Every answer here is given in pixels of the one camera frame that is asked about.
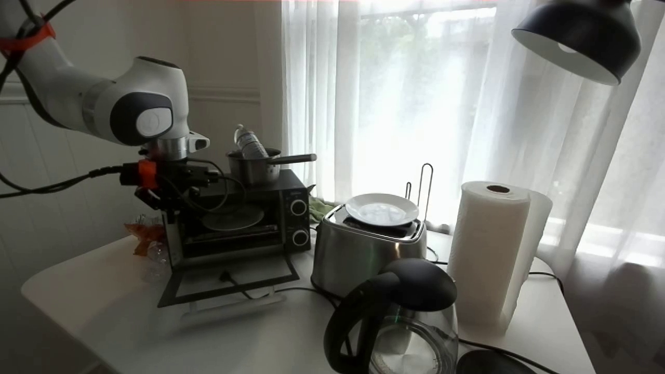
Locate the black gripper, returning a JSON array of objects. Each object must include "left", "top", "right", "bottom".
[{"left": 121, "top": 161, "right": 209, "bottom": 223}]

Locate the black toaster oven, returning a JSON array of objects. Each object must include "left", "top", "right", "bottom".
[{"left": 159, "top": 170, "right": 310, "bottom": 307}]

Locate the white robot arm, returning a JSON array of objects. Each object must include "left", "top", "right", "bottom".
[{"left": 0, "top": 0, "right": 210, "bottom": 223}]

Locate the orange crinkly wrapper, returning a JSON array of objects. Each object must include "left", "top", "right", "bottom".
[{"left": 126, "top": 217, "right": 166, "bottom": 257}]

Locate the white spray bottle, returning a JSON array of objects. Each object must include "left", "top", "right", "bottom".
[{"left": 233, "top": 125, "right": 268, "bottom": 161}]

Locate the silver metal toaster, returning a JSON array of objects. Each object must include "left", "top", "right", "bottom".
[{"left": 312, "top": 205, "right": 427, "bottom": 297}]

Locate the white plate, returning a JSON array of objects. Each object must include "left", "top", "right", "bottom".
[{"left": 346, "top": 194, "right": 420, "bottom": 227}]

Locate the white sheer curtain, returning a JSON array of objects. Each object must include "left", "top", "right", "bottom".
[{"left": 278, "top": 0, "right": 663, "bottom": 272}]

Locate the glass kettle with black lid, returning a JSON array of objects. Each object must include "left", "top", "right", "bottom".
[{"left": 324, "top": 259, "right": 459, "bottom": 374}]

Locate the white paper towel roll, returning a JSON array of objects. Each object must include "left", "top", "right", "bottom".
[{"left": 450, "top": 180, "right": 553, "bottom": 333}]

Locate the black round kettle base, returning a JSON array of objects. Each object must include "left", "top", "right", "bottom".
[{"left": 458, "top": 349, "right": 536, "bottom": 374}]

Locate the black lamp shade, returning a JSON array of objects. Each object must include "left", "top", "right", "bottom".
[{"left": 512, "top": 0, "right": 641, "bottom": 85}]

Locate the silver saucepan with handle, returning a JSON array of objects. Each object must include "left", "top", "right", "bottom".
[{"left": 226, "top": 150, "right": 316, "bottom": 187}]

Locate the black oven power cord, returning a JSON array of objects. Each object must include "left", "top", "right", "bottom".
[{"left": 218, "top": 271, "right": 341, "bottom": 307}]

